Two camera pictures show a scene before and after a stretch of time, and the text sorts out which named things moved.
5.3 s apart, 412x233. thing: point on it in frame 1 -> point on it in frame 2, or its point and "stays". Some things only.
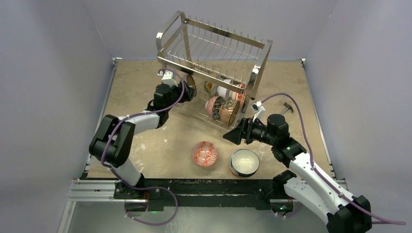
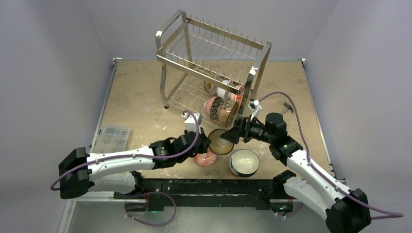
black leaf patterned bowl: x=214 y=105 stays
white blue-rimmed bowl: x=244 y=162 stays
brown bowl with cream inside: x=191 y=82 -> x=218 y=145
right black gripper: x=246 y=130 stays
